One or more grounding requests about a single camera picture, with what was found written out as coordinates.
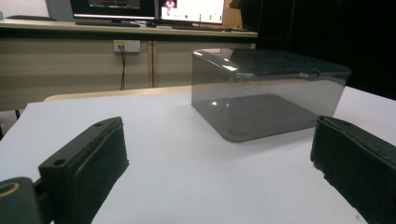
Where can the monitor with bright screen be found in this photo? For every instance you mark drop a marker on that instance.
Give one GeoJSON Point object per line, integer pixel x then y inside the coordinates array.
{"type": "Point", "coordinates": [193, 11]}

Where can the long wooden desk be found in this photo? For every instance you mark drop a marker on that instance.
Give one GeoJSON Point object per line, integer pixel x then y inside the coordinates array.
{"type": "Point", "coordinates": [62, 68]}

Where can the black curtain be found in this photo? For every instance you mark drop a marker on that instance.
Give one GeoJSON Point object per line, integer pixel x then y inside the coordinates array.
{"type": "Point", "coordinates": [327, 28]}

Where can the black keyboard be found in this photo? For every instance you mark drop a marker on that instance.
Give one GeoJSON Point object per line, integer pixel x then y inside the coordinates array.
{"type": "Point", "coordinates": [199, 27]}
{"type": "Point", "coordinates": [106, 23]}

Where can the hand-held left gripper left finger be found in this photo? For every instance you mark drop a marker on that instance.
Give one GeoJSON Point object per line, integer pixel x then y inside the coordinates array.
{"type": "Point", "coordinates": [84, 161]}

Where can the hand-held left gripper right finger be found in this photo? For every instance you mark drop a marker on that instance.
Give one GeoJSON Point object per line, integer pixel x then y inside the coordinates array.
{"type": "Point", "coordinates": [358, 165]}

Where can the white wall socket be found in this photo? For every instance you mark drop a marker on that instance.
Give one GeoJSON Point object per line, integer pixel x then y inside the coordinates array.
{"type": "Point", "coordinates": [126, 45]}

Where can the monitor with dark screen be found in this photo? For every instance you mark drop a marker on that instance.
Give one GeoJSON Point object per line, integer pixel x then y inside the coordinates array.
{"type": "Point", "coordinates": [112, 7]}

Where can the grey transparent plastic storage box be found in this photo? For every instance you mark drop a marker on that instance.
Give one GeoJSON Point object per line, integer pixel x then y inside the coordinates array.
{"type": "Point", "coordinates": [267, 105]}

